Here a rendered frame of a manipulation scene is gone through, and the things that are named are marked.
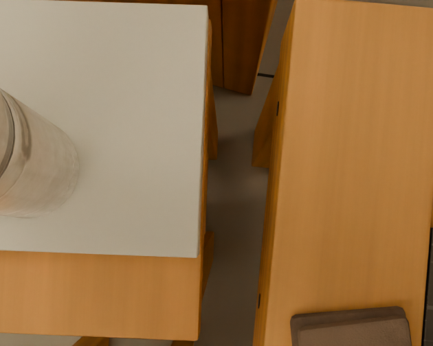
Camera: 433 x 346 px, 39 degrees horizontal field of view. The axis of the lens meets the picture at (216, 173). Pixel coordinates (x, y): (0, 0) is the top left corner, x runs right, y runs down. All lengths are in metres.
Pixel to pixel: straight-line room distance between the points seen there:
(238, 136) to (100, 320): 0.91
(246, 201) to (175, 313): 0.86
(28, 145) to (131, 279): 0.22
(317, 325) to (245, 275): 0.93
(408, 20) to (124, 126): 0.28
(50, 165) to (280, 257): 0.21
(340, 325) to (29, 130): 0.29
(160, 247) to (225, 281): 0.91
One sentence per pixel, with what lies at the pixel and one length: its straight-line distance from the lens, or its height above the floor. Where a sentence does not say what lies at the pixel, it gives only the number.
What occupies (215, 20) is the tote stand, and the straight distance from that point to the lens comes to 0.97.
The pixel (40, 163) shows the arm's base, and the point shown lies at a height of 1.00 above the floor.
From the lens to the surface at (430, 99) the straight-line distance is 0.58.
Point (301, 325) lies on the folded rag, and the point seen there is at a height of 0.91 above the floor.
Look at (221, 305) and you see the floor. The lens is 1.46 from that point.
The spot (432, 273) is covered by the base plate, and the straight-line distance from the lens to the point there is 0.57.
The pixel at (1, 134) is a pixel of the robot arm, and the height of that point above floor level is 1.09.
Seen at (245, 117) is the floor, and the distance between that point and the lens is 1.46.
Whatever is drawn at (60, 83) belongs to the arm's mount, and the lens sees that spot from 0.59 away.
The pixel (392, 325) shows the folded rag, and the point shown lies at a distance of 0.54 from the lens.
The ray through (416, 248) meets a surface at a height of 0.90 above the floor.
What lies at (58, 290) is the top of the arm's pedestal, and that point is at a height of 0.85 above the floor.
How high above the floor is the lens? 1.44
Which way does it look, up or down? 86 degrees down
